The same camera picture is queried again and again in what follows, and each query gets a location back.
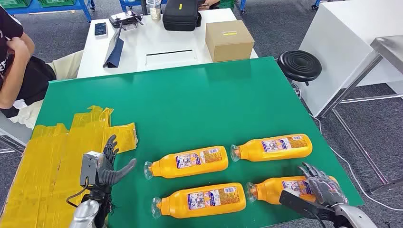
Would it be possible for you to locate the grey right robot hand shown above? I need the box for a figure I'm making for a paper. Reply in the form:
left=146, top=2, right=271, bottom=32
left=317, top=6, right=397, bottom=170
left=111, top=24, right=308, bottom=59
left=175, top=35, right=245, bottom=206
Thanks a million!
left=298, top=162, right=348, bottom=207

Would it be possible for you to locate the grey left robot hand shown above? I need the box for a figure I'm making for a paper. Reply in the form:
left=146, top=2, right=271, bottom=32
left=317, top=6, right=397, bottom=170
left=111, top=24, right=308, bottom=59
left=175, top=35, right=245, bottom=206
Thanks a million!
left=96, top=134, right=137, bottom=187

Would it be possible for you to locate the orange detergent bottle clear cap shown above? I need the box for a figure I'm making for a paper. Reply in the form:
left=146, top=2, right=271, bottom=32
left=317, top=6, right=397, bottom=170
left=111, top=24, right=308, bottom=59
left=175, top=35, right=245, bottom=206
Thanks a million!
left=230, top=133, right=313, bottom=162
left=144, top=145, right=229, bottom=181
left=151, top=182, right=247, bottom=219
left=246, top=175, right=339, bottom=205

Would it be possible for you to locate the clear plastic hand wrap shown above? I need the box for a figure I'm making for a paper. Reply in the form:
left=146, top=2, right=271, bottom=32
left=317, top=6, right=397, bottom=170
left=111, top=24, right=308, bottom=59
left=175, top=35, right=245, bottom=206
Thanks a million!
left=307, top=175, right=348, bottom=207

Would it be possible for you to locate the yellow plastic film sheet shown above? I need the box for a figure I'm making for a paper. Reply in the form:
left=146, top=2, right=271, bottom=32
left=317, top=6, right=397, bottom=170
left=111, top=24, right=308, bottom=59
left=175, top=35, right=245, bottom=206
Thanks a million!
left=0, top=105, right=138, bottom=228

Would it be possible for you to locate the grey bench seat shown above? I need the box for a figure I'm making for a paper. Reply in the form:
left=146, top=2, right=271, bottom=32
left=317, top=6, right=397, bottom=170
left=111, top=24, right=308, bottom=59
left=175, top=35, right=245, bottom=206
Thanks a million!
left=0, top=112, right=34, bottom=155

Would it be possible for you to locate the person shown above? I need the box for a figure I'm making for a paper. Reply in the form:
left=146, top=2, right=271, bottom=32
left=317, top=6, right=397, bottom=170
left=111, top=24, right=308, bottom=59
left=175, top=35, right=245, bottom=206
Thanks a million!
left=198, top=0, right=221, bottom=10
left=0, top=4, right=84, bottom=130

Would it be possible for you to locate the tablet in dark cover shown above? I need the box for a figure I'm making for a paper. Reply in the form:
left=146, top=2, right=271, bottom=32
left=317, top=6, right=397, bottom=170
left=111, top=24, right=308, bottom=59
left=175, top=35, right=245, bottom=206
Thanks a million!
left=102, top=23, right=125, bottom=68

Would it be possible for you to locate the black round stool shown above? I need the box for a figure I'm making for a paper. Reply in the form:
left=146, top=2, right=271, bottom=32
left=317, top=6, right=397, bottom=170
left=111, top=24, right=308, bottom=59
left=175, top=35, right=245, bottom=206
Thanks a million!
left=277, top=50, right=323, bottom=86

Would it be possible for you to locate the smartphone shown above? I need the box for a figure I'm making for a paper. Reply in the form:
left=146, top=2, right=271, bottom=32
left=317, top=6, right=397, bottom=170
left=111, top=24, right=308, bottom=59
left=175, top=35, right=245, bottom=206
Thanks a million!
left=94, top=22, right=108, bottom=38

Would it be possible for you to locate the white desk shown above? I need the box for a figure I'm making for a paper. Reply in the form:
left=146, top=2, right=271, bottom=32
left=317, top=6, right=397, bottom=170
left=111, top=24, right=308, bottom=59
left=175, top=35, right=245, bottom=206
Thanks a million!
left=77, top=8, right=259, bottom=79

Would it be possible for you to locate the white cabinet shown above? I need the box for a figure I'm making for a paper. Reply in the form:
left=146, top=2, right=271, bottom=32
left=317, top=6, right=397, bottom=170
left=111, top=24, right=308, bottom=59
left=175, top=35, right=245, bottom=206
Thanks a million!
left=297, top=0, right=403, bottom=118

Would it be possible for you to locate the black remote controller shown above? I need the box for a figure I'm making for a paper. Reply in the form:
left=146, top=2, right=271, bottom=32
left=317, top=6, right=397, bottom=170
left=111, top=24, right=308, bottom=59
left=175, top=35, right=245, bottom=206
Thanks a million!
left=108, top=10, right=144, bottom=30

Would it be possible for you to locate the blue steel shelf rack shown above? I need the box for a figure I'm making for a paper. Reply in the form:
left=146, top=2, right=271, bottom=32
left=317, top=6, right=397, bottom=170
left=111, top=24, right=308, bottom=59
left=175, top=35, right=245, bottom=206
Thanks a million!
left=119, top=0, right=247, bottom=15

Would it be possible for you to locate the clear plastic drink cup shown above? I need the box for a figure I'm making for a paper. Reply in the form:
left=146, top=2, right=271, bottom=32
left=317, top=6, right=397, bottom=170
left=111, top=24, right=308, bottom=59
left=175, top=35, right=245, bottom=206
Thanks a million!
left=146, top=0, right=162, bottom=21

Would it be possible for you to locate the brown cardboard box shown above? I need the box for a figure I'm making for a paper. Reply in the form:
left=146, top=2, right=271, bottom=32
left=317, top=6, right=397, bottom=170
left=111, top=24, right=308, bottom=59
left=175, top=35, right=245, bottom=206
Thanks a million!
left=205, top=19, right=255, bottom=63

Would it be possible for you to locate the black carrying case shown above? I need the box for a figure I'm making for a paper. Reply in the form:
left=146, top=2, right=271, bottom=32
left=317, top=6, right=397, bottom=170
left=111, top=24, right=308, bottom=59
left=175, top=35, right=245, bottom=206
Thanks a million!
left=162, top=0, right=202, bottom=32

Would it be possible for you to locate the blue metal trolley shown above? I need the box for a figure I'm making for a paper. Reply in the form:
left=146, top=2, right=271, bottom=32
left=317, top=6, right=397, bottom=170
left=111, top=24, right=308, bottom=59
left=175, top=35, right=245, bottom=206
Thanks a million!
left=4, top=0, right=96, bottom=23

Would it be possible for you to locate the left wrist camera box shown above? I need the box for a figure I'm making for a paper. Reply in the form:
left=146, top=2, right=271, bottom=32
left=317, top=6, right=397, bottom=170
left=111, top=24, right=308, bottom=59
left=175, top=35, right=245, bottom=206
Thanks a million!
left=79, top=151, right=105, bottom=187

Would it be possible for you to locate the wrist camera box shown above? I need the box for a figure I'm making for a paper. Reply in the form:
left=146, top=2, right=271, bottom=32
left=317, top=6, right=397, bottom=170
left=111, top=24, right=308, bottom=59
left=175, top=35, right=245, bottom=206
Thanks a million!
left=79, top=151, right=105, bottom=187
left=278, top=190, right=336, bottom=221

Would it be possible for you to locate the white floor cable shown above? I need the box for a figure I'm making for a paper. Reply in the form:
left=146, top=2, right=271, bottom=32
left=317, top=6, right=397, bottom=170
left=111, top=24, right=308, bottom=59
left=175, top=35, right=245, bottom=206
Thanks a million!
left=310, top=113, right=403, bottom=211

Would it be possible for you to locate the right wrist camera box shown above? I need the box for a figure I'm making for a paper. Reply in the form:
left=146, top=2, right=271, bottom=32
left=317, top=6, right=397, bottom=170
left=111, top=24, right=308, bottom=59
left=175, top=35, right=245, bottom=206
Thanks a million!
left=278, top=190, right=336, bottom=221

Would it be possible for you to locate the steel frame table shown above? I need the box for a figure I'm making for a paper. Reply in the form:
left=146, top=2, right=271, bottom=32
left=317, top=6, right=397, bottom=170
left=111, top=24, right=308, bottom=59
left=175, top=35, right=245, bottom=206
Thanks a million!
left=318, top=34, right=403, bottom=194

